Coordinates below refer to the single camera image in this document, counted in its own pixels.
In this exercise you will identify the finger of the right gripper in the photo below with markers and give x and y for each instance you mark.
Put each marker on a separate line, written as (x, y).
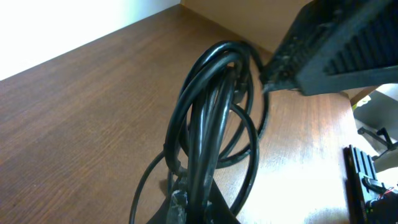
(334, 46)

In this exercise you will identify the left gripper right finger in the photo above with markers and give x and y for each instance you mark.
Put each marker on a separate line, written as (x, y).
(215, 208)

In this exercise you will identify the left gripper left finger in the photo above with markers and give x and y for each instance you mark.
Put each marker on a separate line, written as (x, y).
(172, 210)

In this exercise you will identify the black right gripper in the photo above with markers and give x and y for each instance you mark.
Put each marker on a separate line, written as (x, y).
(370, 200)

